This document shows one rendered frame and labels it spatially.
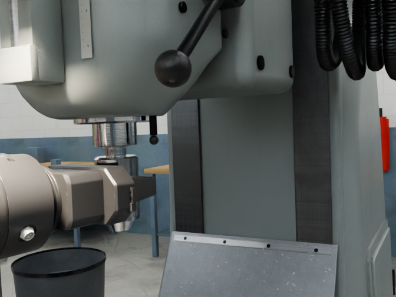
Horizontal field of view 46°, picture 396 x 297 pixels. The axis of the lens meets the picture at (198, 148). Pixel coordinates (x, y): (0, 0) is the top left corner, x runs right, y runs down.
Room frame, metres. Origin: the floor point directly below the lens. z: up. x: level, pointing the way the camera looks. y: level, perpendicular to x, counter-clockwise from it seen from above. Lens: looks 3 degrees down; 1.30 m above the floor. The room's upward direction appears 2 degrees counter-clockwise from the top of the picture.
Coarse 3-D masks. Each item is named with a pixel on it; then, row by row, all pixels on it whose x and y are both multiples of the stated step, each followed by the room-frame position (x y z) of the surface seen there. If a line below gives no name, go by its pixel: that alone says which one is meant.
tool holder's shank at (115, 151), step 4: (108, 148) 0.50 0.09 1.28; (112, 148) 0.49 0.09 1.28; (116, 148) 0.49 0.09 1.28; (120, 148) 0.50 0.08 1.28; (124, 148) 0.50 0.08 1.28; (108, 152) 0.50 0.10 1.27; (112, 152) 0.49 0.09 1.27; (116, 152) 0.49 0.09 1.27; (120, 152) 0.50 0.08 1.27; (124, 152) 0.50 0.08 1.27; (108, 156) 0.50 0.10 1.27; (112, 156) 0.49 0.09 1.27; (116, 156) 0.49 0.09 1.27
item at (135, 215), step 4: (124, 168) 0.48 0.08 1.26; (128, 168) 0.49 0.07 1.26; (132, 168) 0.49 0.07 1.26; (136, 168) 0.50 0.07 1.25; (128, 172) 0.49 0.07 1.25; (132, 172) 0.49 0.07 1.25; (136, 172) 0.50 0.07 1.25; (136, 204) 0.50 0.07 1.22; (136, 208) 0.49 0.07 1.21; (132, 212) 0.49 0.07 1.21; (136, 212) 0.49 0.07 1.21; (140, 212) 0.51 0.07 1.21; (132, 216) 0.49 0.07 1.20; (136, 216) 0.50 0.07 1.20; (140, 216) 0.50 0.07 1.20; (128, 220) 0.49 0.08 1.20; (132, 220) 0.49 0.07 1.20
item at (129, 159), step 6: (102, 156) 0.51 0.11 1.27; (120, 156) 0.50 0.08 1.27; (126, 156) 0.49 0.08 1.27; (132, 156) 0.49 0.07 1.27; (96, 162) 0.49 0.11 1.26; (102, 162) 0.48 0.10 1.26; (108, 162) 0.48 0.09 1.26; (114, 162) 0.48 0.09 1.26; (120, 162) 0.48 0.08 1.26; (126, 162) 0.49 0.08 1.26; (132, 162) 0.49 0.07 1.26
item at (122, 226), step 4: (116, 224) 0.49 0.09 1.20; (120, 224) 0.49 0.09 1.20; (124, 224) 0.49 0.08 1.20; (128, 224) 0.50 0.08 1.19; (108, 228) 0.50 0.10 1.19; (112, 228) 0.49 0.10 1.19; (116, 228) 0.49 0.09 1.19; (120, 228) 0.49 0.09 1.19; (124, 228) 0.50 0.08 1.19; (128, 228) 0.50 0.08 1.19
